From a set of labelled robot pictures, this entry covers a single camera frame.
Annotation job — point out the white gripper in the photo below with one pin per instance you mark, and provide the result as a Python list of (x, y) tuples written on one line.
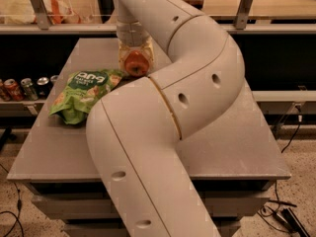
[(132, 37)]

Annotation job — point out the red apple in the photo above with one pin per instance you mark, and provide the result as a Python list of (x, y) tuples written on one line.
[(136, 64)]

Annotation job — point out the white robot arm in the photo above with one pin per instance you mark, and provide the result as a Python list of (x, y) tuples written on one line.
[(132, 132)]

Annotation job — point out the green rice chip bag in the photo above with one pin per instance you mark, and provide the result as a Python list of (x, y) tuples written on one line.
[(82, 91)]

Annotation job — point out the orange white snack bag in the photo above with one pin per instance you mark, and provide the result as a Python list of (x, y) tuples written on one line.
[(21, 12)]

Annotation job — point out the dark soda can behind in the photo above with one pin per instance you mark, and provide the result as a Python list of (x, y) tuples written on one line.
[(53, 79)]

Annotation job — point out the dark soda can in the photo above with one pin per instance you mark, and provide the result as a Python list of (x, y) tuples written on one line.
[(44, 86), (53, 79)]

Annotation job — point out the silver soda can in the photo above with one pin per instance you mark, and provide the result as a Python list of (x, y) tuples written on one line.
[(29, 88)]

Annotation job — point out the red soda can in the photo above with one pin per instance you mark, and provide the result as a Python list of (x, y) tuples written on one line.
[(14, 90)]

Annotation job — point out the orange soda can at edge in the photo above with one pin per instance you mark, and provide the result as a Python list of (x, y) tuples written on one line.
[(4, 95)]

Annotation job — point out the grey drawer cabinet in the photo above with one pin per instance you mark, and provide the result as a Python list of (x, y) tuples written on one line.
[(237, 146)]

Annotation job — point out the black power strip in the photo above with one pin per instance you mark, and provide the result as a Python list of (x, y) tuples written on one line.
[(294, 222)]

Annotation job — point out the left metal shelf bracket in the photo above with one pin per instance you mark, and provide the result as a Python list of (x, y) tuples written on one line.
[(43, 20)]

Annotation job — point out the metal shelf bracket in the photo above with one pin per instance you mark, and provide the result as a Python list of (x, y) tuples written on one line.
[(43, 20), (242, 15)]

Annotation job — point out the right metal shelf bracket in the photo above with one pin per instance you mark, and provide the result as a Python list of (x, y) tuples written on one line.
[(242, 15)]

